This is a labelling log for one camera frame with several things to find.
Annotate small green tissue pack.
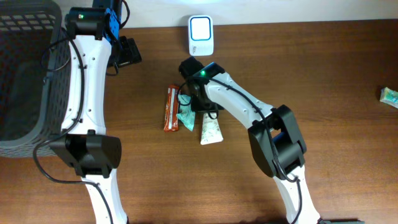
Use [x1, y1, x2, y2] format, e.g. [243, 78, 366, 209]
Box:
[379, 87, 398, 108]

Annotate red snack packet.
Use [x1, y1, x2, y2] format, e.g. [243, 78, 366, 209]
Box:
[164, 85, 179, 132]

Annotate teal wipes packet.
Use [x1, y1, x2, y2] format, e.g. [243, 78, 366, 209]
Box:
[177, 95, 196, 131]

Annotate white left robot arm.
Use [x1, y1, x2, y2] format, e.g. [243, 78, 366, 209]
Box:
[49, 1, 142, 224]

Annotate white barcode scanner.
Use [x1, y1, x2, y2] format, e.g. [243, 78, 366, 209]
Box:
[188, 15, 214, 57]

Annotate dark grey plastic basket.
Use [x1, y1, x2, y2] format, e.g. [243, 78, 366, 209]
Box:
[1, 1, 70, 158]

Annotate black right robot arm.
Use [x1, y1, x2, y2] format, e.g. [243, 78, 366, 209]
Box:
[178, 57, 324, 224]

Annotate white floral cream tube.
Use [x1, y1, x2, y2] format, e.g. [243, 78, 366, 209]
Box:
[200, 113, 223, 145]

